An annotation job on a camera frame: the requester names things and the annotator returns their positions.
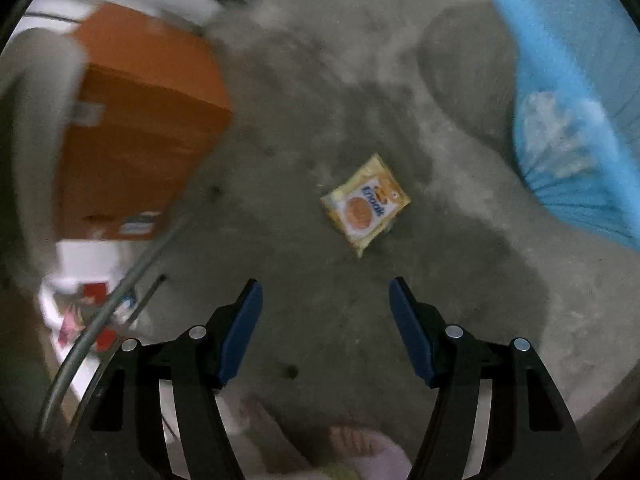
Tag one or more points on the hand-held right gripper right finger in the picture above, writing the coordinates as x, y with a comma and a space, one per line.
412, 330

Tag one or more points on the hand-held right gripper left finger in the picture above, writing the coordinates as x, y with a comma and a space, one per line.
245, 330

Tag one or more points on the yellow snack packet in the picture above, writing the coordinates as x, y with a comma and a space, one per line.
365, 205

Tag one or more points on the blue plastic basket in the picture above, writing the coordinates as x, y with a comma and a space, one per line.
550, 35

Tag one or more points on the person's left foot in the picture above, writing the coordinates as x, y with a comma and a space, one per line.
265, 420

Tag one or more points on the person's foot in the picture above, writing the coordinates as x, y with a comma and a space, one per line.
265, 420
357, 445

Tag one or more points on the person's right foot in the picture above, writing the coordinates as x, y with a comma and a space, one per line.
357, 445

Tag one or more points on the grey metal hoop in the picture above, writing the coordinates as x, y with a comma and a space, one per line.
107, 305

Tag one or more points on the white box with red prints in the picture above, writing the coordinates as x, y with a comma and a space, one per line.
75, 260

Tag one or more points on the orange cardboard box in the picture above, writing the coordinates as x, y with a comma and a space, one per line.
145, 110

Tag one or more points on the crumpled clear plastic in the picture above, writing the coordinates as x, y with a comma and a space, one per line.
560, 135

